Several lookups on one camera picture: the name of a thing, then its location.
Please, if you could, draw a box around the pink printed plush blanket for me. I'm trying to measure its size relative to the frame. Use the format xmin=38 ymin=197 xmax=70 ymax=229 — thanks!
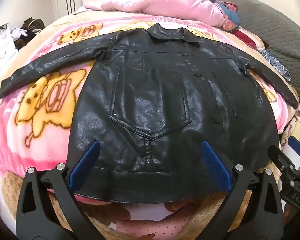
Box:
xmin=0 ymin=10 xmax=300 ymax=240

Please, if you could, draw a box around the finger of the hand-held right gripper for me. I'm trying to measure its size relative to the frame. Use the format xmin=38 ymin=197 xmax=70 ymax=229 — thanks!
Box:
xmin=288 ymin=136 xmax=300 ymax=173
xmin=268 ymin=144 xmax=297 ymax=180

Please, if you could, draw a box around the dark bag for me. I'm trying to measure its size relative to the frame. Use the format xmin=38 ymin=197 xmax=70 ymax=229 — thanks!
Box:
xmin=22 ymin=17 xmax=45 ymax=34

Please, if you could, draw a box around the white drawer unit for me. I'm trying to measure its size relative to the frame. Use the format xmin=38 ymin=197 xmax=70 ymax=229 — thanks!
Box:
xmin=0 ymin=24 xmax=19 ymax=80

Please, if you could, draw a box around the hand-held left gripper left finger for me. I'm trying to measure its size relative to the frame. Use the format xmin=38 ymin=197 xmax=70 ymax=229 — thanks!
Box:
xmin=16 ymin=140 xmax=101 ymax=240

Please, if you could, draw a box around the red cloth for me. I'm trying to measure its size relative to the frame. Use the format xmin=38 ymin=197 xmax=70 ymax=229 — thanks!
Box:
xmin=232 ymin=29 xmax=265 ymax=52

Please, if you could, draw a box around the lavender cloth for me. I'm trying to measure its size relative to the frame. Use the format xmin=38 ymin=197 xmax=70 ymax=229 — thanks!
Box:
xmin=10 ymin=27 xmax=28 ymax=39

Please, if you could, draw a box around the pink quilt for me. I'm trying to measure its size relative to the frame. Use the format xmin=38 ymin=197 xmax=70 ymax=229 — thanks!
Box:
xmin=84 ymin=0 xmax=230 ymax=28

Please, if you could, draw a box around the blue patterned cloth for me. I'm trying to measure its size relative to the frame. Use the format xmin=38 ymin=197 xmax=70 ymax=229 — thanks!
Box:
xmin=260 ymin=49 xmax=292 ymax=82

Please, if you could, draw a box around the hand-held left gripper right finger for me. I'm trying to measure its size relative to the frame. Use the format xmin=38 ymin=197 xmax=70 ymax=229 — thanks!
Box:
xmin=201 ymin=140 xmax=283 ymax=240

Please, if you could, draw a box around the blue floral cloth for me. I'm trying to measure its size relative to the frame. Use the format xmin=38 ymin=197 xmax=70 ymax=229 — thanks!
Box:
xmin=216 ymin=0 xmax=240 ymax=32

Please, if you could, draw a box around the grey quilted bedspread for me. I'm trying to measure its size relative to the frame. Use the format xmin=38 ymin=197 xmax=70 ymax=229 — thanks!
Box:
xmin=215 ymin=0 xmax=300 ymax=100

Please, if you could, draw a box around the black leather jacket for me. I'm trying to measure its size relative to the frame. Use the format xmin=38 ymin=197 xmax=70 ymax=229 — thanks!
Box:
xmin=0 ymin=22 xmax=299 ymax=204

